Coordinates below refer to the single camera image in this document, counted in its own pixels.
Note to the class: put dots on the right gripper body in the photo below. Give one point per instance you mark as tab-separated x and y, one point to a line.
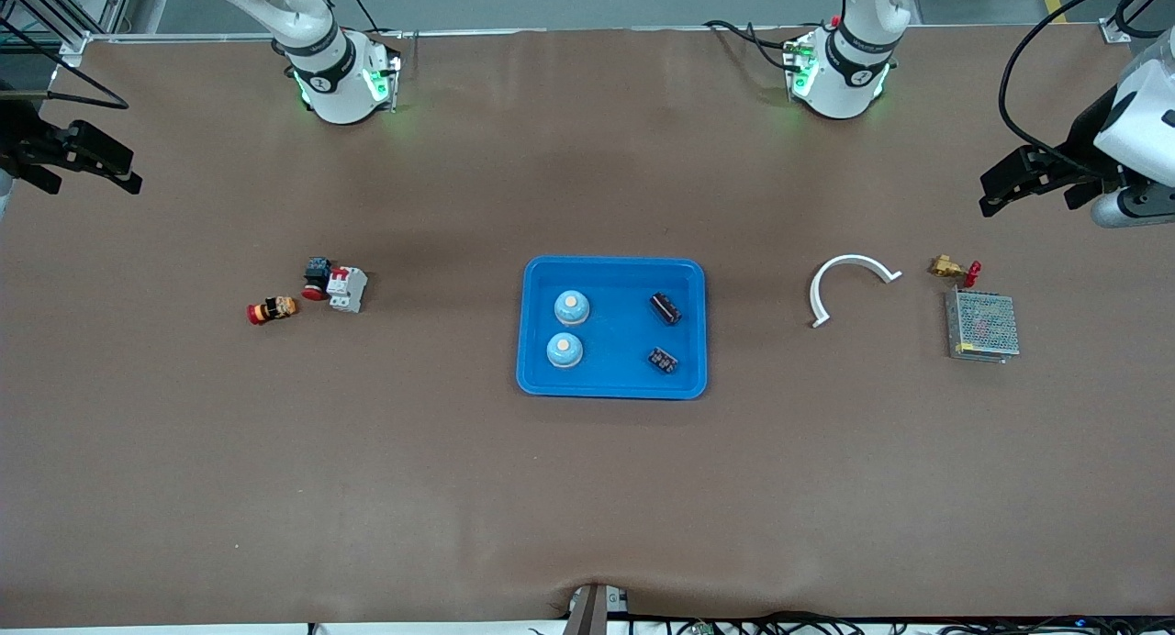
20	138

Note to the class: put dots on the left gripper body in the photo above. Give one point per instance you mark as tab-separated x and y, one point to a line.
1086	139

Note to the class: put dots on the dark cylindrical capacitor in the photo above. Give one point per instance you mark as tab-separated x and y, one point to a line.
666	308

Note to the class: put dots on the small black relay block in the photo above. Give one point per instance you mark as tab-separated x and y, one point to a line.
663	360

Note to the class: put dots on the blue bell orange button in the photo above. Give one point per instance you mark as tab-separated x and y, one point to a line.
572	307
565	350

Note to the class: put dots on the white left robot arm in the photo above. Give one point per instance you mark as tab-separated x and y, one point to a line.
840	84

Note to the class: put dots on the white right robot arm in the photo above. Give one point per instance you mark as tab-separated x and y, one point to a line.
340	84

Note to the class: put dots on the metal mesh power supply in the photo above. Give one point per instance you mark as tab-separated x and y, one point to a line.
982	325

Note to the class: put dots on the white curved pipe clamp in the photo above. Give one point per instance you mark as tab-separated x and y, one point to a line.
849	261

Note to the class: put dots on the red orange push button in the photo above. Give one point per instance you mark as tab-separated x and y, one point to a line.
274	310

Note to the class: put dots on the red black emergency stop button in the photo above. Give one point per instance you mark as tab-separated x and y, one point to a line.
317	277

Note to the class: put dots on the white red circuit breaker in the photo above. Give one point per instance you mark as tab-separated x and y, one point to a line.
347	289

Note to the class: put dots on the blue plastic tray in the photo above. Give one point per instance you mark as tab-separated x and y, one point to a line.
613	369

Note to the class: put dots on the metal table edge bracket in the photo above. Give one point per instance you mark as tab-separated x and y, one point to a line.
592	609

